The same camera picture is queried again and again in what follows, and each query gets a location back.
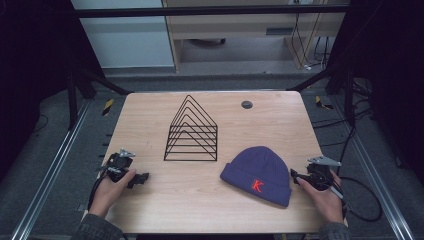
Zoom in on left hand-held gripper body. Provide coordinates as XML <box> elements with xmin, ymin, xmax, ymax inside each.
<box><xmin>98</xmin><ymin>148</ymin><xmax>137</xmax><ymax>183</ymax></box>

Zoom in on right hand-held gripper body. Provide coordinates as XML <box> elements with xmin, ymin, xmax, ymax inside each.
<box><xmin>305</xmin><ymin>155</ymin><xmax>343</xmax><ymax>192</ymax></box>

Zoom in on purple knit beanie red letter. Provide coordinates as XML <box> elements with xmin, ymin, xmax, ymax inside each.
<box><xmin>219</xmin><ymin>145</ymin><xmax>293</xmax><ymax>208</ymax></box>

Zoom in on person's left hand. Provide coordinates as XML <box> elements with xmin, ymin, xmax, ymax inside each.
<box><xmin>88</xmin><ymin>168</ymin><xmax>137</xmax><ymax>219</ymax></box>

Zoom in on person's right hand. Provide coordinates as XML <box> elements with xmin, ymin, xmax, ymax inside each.
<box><xmin>295</xmin><ymin>169</ymin><xmax>345</xmax><ymax>224</ymax></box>

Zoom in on yellow black striped marker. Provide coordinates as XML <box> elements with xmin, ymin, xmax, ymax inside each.
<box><xmin>101</xmin><ymin>98</ymin><xmax>115</xmax><ymax>117</ymax></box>
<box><xmin>314</xmin><ymin>95</ymin><xmax>334</xmax><ymax>111</ymax></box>

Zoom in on black metal stand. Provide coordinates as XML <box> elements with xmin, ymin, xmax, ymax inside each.
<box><xmin>66</xmin><ymin>65</ymin><xmax>134</xmax><ymax>132</ymax></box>
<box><xmin>285</xmin><ymin>61</ymin><xmax>356</xmax><ymax>118</ymax></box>

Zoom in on dark curtain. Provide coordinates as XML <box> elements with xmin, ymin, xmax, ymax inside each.
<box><xmin>325</xmin><ymin>0</ymin><xmax>424</xmax><ymax>186</ymax></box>
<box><xmin>0</xmin><ymin>0</ymin><xmax>105</xmax><ymax>183</ymax></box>

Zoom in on white cabinet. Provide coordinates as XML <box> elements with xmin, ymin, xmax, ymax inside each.
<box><xmin>70</xmin><ymin>0</ymin><xmax>176</xmax><ymax>70</ymax></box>

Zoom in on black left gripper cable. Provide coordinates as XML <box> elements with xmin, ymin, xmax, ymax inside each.
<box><xmin>87</xmin><ymin>169</ymin><xmax>112</xmax><ymax>212</ymax></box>

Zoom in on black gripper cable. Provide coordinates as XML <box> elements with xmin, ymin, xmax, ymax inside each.
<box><xmin>331</xmin><ymin>176</ymin><xmax>384</xmax><ymax>223</ymax></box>
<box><xmin>87</xmin><ymin>169</ymin><xmax>112</xmax><ymax>212</ymax></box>

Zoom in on aluminium floor rail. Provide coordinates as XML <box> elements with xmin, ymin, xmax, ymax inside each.
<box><xmin>11</xmin><ymin>99</ymin><xmax>93</xmax><ymax>240</ymax></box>
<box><xmin>331</xmin><ymin>95</ymin><xmax>416</xmax><ymax>240</ymax></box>

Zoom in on black wire triangular rack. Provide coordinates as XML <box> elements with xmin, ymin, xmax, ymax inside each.
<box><xmin>163</xmin><ymin>94</ymin><xmax>219</xmax><ymax>162</ymax></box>

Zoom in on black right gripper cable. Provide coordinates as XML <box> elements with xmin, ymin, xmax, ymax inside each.
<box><xmin>331</xmin><ymin>176</ymin><xmax>384</xmax><ymax>223</ymax></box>

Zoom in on black floor cables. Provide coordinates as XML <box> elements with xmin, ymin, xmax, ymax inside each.
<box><xmin>311</xmin><ymin>79</ymin><xmax>378</xmax><ymax>174</ymax></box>

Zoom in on hanging desk cables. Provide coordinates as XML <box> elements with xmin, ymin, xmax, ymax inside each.
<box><xmin>290</xmin><ymin>12</ymin><xmax>332</xmax><ymax>72</ymax></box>

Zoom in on black horizontal frame bar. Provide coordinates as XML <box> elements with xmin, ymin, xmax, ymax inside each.
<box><xmin>71</xmin><ymin>4</ymin><xmax>352</xmax><ymax>19</ymax></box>

